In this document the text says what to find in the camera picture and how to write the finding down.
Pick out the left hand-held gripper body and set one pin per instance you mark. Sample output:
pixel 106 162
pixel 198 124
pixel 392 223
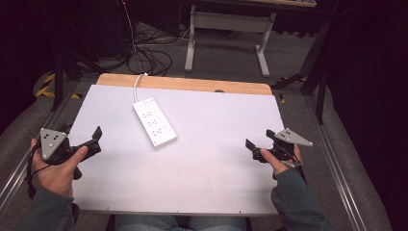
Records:
pixel 53 145

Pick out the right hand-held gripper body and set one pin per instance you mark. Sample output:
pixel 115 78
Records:
pixel 285 145

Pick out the white power strip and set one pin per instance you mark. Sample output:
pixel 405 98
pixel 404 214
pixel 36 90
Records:
pixel 154 122

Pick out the person's right hand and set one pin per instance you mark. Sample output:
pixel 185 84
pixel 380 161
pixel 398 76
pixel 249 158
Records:
pixel 278 162

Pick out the person's left hand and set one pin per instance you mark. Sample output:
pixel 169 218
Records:
pixel 58 175

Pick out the white board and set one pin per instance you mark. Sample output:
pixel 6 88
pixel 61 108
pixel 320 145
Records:
pixel 192 166

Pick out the black metal stand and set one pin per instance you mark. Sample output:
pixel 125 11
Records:
pixel 314 64

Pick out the black tripod stand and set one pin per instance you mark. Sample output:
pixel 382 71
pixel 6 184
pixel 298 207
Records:
pixel 69 57

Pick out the grey metal table frame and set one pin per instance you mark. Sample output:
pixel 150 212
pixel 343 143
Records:
pixel 228 35

